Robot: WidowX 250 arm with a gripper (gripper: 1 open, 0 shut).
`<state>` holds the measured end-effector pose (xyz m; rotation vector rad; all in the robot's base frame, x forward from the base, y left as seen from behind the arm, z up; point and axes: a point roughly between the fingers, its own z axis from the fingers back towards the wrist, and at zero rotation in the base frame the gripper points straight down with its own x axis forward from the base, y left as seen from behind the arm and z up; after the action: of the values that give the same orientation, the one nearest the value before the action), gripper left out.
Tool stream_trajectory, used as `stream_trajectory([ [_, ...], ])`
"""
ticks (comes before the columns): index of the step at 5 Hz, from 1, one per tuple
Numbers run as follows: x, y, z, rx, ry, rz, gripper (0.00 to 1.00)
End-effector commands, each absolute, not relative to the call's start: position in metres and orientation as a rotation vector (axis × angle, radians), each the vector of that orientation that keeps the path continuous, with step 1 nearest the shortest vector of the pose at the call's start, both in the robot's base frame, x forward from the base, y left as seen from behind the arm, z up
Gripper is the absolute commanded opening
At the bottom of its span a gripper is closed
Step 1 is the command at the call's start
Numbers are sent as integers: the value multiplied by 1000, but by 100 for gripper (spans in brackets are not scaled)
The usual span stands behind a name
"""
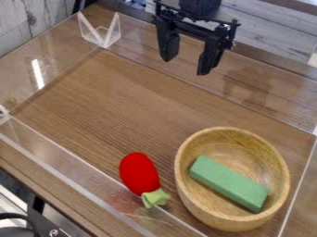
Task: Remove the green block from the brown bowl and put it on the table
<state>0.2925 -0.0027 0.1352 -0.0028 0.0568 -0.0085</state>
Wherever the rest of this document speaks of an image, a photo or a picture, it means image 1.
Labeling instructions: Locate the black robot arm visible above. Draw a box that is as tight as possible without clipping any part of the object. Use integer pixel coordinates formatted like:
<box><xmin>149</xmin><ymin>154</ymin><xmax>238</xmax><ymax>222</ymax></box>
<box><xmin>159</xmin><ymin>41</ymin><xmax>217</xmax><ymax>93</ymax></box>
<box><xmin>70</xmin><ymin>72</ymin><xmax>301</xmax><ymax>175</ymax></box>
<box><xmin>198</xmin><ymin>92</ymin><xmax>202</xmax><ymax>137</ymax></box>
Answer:
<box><xmin>154</xmin><ymin>0</ymin><xmax>241</xmax><ymax>75</ymax></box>

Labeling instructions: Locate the black stand with cable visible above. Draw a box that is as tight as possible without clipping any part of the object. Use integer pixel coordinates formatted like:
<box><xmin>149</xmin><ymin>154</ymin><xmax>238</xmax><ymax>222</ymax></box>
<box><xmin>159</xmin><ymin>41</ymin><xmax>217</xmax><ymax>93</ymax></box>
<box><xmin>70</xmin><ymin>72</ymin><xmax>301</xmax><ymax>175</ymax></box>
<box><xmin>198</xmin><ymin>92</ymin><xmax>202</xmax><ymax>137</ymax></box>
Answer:
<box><xmin>0</xmin><ymin>195</ymin><xmax>72</xmax><ymax>237</ymax></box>

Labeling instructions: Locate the red plush radish toy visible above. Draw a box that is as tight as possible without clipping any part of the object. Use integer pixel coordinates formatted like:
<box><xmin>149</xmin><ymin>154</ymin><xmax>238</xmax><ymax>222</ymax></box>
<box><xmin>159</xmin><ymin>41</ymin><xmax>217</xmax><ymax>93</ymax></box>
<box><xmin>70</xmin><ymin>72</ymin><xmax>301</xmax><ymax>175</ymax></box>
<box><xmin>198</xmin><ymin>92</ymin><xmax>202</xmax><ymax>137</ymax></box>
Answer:
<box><xmin>119</xmin><ymin>152</ymin><xmax>171</xmax><ymax>208</ymax></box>

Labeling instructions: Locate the green rectangular block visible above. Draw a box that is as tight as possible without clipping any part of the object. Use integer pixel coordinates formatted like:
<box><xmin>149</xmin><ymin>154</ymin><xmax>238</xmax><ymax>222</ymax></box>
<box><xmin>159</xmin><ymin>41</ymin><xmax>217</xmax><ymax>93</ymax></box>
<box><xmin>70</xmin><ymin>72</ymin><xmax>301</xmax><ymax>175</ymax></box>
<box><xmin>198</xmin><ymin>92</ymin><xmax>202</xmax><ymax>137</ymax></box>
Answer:
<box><xmin>189</xmin><ymin>156</ymin><xmax>270</xmax><ymax>213</ymax></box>

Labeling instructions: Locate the brown wooden bowl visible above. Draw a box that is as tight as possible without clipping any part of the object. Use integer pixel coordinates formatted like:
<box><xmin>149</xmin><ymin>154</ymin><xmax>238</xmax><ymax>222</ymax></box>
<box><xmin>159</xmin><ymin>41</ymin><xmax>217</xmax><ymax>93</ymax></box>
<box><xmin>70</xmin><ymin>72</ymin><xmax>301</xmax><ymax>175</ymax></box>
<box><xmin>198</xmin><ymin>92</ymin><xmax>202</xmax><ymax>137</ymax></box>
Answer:
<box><xmin>175</xmin><ymin>127</ymin><xmax>292</xmax><ymax>232</ymax></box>

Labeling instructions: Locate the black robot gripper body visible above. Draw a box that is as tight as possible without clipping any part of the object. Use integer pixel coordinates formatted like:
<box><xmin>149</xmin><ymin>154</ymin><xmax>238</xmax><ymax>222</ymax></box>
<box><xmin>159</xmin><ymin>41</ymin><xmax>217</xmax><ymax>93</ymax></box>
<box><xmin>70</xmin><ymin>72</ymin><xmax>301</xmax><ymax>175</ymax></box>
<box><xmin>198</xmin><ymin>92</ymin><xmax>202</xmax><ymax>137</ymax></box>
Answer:
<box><xmin>154</xmin><ymin>0</ymin><xmax>241</xmax><ymax>49</ymax></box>

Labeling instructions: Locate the clear acrylic corner bracket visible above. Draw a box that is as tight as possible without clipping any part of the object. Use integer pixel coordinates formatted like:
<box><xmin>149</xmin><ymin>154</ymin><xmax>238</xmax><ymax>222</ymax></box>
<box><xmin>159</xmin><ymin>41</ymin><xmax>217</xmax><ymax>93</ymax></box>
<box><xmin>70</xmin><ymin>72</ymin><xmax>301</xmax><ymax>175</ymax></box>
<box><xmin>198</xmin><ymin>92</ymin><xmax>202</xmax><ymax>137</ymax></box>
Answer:
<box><xmin>76</xmin><ymin>12</ymin><xmax>122</xmax><ymax>49</ymax></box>

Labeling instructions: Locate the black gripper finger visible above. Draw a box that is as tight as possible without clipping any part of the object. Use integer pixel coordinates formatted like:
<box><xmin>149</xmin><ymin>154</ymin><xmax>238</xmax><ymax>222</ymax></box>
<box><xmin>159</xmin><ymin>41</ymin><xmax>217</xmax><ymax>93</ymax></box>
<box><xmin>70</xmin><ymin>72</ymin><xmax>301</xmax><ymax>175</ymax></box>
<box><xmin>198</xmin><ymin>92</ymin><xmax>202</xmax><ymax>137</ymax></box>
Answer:
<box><xmin>197</xmin><ymin>35</ymin><xmax>225</xmax><ymax>76</ymax></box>
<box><xmin>157</xmin><ymin>19</ymin><xmax>179</xmax><ymax>62</ymax></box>

